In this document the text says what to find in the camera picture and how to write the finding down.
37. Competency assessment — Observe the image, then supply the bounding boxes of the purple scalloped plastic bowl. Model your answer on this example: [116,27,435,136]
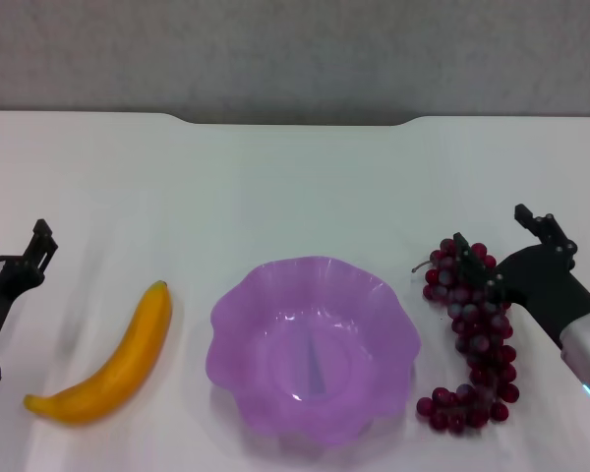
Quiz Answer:
[205,255,422,451]

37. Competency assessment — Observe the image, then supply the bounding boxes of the yellow banana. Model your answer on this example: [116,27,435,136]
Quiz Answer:
[23,279,173,425]

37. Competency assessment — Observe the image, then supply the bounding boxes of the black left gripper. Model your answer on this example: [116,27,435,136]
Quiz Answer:
[0,218,60,346]

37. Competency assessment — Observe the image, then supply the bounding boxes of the red purple grape bunch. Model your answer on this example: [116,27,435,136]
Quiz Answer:
[411,238,521,435]

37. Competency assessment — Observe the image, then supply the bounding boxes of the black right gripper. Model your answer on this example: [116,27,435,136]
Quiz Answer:
[452,202,590,346]

